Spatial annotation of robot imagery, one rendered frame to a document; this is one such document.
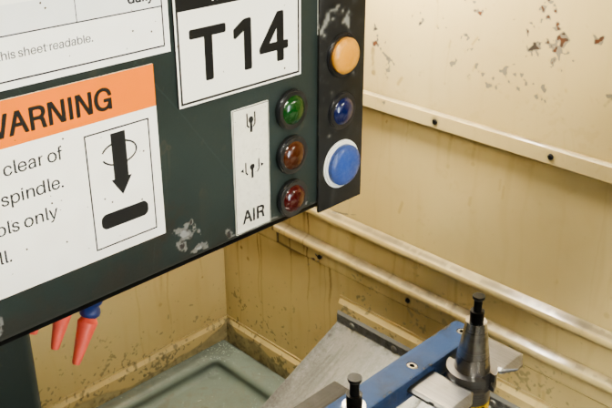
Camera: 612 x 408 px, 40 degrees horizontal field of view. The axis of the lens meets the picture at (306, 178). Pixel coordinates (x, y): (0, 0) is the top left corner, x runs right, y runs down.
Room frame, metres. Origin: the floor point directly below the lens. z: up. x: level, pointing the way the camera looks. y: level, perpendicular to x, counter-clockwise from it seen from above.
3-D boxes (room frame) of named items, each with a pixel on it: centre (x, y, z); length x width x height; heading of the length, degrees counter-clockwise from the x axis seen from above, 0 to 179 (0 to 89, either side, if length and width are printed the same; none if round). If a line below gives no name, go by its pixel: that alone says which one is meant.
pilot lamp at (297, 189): (0.52, 0.01, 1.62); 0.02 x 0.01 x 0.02; 135
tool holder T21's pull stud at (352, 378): (0.70, -0.05, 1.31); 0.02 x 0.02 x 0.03
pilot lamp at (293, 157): (0.52, 0.01, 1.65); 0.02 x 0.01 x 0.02; 135
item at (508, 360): (0.89, -0.24, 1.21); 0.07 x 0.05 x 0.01; 45
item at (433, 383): (0.82, -0.17, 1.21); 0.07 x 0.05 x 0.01; 45
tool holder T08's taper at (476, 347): (0.85, -0.21, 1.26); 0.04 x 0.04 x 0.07
